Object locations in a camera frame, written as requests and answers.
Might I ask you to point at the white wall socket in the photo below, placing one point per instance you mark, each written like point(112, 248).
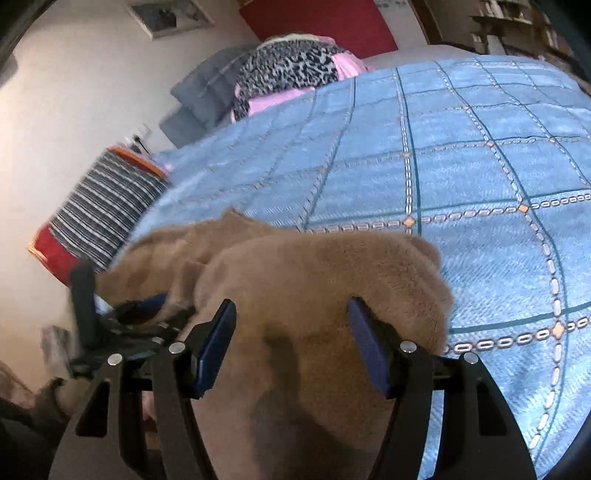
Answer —
point(138, 136)

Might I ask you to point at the blue checked blanket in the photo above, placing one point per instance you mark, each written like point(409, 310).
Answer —
point(438, 161)

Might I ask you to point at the leopard print cloth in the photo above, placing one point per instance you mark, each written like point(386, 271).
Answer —
point(286, 64)

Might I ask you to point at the dark plaid pillow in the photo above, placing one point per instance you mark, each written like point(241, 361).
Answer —
point(104, 207)

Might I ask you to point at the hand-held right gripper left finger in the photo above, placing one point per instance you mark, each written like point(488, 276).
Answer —
point(214, 350)

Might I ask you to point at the red wall panel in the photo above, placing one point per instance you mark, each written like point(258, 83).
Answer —
point(318, 21)

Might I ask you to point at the orange edged mat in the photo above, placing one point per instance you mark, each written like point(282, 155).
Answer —
point(136, 159)

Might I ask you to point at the framed wall picture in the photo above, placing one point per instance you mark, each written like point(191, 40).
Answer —
point(168, 16)

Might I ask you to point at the dark cloth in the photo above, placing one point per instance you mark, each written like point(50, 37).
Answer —
point(23, 429)

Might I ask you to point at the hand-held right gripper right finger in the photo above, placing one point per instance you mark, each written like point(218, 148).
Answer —
point(369, 350)

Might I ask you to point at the grey quilted cushion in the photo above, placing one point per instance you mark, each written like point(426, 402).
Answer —
point(203, 92)

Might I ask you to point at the wooden wall shelf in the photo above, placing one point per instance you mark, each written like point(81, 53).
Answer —
point(512, 23)

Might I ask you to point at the brown fleece pants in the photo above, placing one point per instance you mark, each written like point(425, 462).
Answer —
point(300, 295)

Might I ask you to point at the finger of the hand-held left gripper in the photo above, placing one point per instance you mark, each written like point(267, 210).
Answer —
point(143, 303)
point(171, 321)

